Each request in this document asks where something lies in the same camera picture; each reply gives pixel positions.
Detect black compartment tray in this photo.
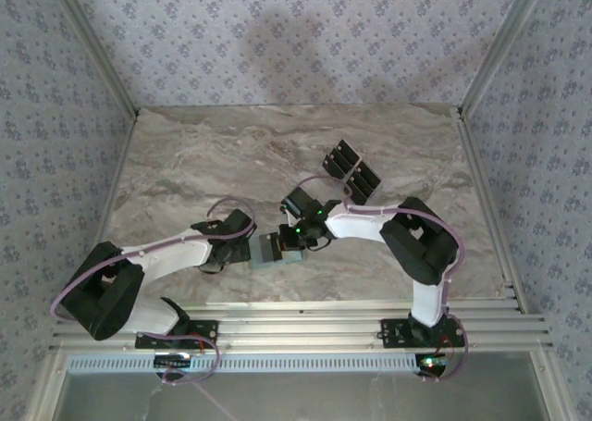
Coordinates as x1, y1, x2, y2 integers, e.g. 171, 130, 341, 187
322, 137, 385, 207

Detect aluminium extrusion base rails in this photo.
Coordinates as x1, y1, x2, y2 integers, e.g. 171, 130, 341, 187
48, 299, 555, 353

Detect small circuit board with LEDs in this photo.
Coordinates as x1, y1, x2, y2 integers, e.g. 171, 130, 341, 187
414, 353, 453, 377
154, 353, 193, 370

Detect grey metal sheet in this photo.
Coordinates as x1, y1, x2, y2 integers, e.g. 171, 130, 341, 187
55, 369, 554, 421

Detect purple cable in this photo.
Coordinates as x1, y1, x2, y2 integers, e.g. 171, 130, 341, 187
295, 175, 469, 384
49, 194, 258, 421

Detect grey slotted cable duct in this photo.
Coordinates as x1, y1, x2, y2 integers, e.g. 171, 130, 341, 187
68, 350, 423, 375

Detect aluminium side rail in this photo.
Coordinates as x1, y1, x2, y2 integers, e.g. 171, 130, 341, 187
455, 107, 529, 315

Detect aluminium frame bar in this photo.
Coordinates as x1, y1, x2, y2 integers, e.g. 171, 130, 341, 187
529, 349, 574, 421
25, 349, 71, 421

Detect aluminium frame post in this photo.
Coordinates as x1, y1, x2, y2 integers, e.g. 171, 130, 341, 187
457, 0, 555, 120
45, 0, 142, 120

